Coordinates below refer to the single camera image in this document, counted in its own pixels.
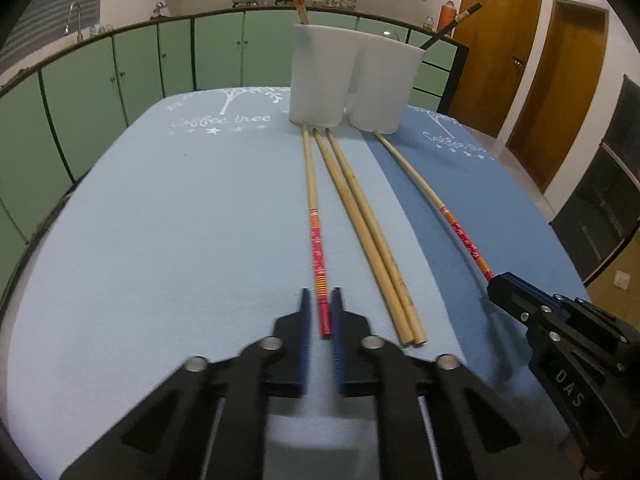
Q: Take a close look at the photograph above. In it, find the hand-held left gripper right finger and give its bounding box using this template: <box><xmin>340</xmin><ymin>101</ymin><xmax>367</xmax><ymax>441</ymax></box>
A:
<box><xmin>330</xmin><ymin>287</ymin><xmax>586</xmax><ymax>480</ymax></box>

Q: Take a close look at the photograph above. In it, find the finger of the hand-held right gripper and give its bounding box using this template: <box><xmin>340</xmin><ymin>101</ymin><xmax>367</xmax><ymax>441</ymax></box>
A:
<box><xmin>487</xmin><ymin>275</ymin><xmax>557</xmax><ymax>328</ymax></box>
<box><xmin>504</xmin><ymin>272</ymin><xmax>568</xmax><ymax>308</ymax></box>

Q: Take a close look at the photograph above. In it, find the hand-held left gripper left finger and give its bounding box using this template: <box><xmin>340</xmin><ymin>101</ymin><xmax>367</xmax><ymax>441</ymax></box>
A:
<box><xmin>60</xmin><ymin>287</ymin><xmax>313</xmax><ymax>480</ymax></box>

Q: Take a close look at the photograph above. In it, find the white two-compartment utensil holder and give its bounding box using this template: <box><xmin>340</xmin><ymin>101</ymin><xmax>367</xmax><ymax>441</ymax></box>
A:
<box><xmin>289</xmin><ymin>22</ymin><xmax>425</xmax><ymax>135</ymax></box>

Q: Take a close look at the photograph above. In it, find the black chopstick with white tip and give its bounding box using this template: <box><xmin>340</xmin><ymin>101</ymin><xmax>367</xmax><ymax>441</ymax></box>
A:
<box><xmin>420</xmin><ymin>2</ymin><xmax>483</xmax><ymax>51</ymax></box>

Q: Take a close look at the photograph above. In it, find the darker blue printed mat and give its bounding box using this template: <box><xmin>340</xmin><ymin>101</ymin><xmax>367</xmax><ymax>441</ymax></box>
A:
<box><xmin>365</xmin><ymin>105</ymin><xmax>591</xmax><ymax>361</ymax></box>

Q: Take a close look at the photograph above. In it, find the light blue printed mat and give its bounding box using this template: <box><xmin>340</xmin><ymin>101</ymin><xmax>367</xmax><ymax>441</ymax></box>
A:
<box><xmin>7</xmin><ymin>85</ymin><xmax>466</xmax><ymax>480</ymax></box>

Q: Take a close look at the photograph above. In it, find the orange thermos flask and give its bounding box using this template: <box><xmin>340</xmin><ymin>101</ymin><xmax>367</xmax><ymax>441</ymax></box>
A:
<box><xmin>437</xmin><ymin>0</ymin><xmax>458</xmax><ymax>37</ymax></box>

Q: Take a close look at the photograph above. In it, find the steel kitchen faucet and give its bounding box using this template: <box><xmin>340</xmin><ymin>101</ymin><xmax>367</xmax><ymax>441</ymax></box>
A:
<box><xmin>65</xmin><ymin>2</ymin><xmax>84</xmax><ymax>42</ymax></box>

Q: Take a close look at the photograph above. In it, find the grey window blind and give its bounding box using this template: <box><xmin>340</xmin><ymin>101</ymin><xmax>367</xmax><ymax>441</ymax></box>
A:
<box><xmin>0</xmin><ymin>0</ymin><xmax>108</xmax><ymax>77</ymax></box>

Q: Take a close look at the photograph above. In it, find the brown wooden door with frame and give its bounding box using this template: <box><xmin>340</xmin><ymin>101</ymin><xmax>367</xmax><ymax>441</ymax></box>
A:
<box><xmin>505</xmin><ymin>0</ymin><xmax>611</xmax><ymax>194</ymax></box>

